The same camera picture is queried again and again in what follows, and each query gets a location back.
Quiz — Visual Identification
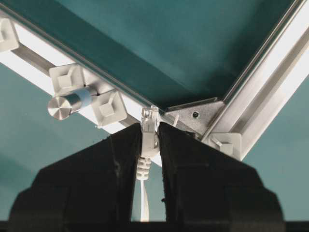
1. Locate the white cable tie mount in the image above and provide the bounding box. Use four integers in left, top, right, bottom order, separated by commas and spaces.
49, 64, 85, 96
92, 90, 127, 128
209, 132, 242, 160
0, 17, 20, 52

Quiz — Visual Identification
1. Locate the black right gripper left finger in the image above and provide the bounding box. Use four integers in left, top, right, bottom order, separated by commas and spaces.
8, 123, 141, 232

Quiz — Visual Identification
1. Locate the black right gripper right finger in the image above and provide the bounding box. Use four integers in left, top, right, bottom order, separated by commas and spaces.
159, 123, 285, 232

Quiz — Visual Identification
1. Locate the white ethernet cable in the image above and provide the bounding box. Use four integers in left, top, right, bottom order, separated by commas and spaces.
136, 105, 161, 223

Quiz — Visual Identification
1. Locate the silver corner bracket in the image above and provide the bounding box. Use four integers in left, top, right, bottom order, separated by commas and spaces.
161, 97, 225, 139

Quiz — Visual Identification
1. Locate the silver aluminium extrusion frame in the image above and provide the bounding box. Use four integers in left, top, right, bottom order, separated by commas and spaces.
0, 0, 309, 160

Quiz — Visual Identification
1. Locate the silver pin with blue band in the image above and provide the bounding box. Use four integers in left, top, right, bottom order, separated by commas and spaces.
47, 87, 96, 120

